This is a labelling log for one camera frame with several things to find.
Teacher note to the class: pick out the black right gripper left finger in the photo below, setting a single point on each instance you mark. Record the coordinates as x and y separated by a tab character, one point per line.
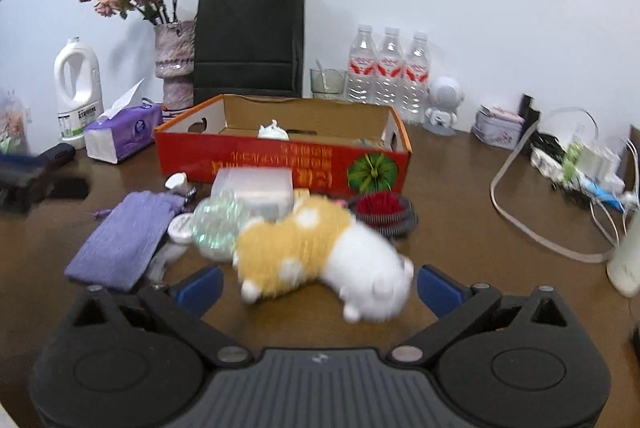
133	360

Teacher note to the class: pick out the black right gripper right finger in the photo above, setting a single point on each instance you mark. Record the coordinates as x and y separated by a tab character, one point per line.
492	360

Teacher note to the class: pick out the purple cloth towel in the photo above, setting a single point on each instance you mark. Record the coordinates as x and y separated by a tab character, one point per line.
120	249

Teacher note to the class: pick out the iridescent plastic bag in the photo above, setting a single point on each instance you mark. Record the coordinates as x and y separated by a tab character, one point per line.
216	223

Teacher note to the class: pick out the yellow white plush toy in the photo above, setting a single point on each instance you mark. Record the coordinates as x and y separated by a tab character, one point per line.
321	241

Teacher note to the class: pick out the dark blue glasses case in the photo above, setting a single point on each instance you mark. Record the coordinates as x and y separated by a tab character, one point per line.
58	156

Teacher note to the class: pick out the white detergent bottle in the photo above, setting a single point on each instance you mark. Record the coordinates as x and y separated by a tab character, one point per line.
78	90

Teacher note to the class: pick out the purple tissue pack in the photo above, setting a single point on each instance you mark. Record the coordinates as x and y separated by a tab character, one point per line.
123	129

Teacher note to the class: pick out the small white round lid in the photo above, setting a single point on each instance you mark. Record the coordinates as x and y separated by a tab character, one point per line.
179	229

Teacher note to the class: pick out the white thermos bottle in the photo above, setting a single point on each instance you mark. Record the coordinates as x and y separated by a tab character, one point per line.
623	269

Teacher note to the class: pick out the mottled purple vase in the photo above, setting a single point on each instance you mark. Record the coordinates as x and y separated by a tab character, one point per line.
174	63

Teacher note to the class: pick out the white power strip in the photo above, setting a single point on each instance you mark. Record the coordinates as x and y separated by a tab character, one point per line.
590	170

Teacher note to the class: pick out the white cotton pad pack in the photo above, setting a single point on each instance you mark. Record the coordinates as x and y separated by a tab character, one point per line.
268	191

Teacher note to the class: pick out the small grey tin box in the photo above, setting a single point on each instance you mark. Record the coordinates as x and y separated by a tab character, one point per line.
497	128

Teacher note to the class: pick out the black paper bag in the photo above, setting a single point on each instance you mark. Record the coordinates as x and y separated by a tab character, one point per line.
249	48

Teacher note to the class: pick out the red orange cardboard box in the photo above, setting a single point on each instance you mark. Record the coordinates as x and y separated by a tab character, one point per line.
336	148

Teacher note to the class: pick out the white astronaut figurine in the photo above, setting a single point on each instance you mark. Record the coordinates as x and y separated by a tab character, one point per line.
444	96

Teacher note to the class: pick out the middle water bottle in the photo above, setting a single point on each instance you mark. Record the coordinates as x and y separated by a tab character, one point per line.
389	69

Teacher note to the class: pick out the water bottle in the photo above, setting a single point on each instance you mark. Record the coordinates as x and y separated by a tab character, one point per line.
361	66
417	70
389	69

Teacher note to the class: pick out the right water bottle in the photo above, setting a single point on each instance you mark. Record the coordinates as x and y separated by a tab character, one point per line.
417	70

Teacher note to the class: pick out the glass cup with spoon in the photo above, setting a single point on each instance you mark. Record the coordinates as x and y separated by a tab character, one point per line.
327	84

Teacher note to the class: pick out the left water bottle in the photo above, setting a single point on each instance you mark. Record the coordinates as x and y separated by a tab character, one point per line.
361	66

